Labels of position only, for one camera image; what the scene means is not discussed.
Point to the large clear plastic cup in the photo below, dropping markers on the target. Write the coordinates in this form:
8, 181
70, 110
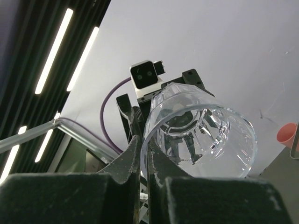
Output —
199, 134

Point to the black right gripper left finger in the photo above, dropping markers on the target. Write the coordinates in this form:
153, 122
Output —
110, 196

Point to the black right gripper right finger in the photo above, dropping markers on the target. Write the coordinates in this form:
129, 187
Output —
178, 198

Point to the pink plastic cup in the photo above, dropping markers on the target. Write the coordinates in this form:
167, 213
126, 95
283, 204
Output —
286, 134

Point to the wire dish rack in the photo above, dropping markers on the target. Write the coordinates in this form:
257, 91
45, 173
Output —
293, 149

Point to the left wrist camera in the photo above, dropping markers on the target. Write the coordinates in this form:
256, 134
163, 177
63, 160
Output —
145, 77

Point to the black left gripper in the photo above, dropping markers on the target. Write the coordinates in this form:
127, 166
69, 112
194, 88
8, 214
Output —
134, 117

